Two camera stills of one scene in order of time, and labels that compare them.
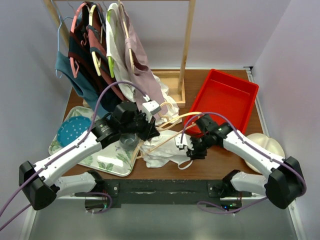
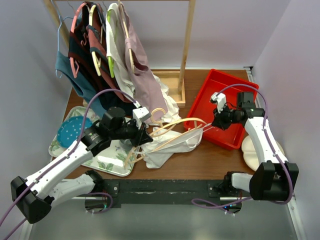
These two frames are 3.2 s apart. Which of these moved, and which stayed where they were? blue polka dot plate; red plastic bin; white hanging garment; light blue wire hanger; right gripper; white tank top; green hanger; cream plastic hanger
Moved: white tank top; right gripper
Stayed: white hanging garment; green hanger; red plastic bin; cream plastic hanger; blue polka dot plate; light blue wire hanger
